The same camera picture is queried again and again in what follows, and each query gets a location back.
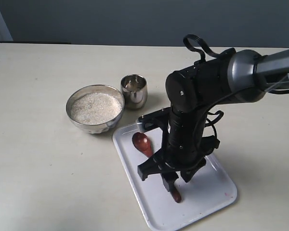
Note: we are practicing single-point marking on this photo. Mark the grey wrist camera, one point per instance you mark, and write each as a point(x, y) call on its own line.
point(156, 119)

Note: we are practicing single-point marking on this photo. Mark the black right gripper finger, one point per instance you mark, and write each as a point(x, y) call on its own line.
point(187, 175)

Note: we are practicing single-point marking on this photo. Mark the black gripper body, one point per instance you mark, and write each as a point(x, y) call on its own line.
point(192, 136)

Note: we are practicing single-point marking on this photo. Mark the small steel cup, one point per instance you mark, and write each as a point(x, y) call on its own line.
point(134, 90)

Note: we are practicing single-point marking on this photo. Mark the white rectangular tray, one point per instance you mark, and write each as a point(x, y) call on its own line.
point(210, 189)

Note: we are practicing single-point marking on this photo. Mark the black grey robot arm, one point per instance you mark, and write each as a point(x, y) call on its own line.
point(230, 77)

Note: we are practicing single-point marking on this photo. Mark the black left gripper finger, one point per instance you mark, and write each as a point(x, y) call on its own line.
point(153, 165)

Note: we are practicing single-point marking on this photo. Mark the steel bowl of rice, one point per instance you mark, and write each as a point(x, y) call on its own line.
point(95, 108)

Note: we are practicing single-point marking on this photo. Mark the brown wooden spoon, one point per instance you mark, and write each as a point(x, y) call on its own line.
point(143, 144)

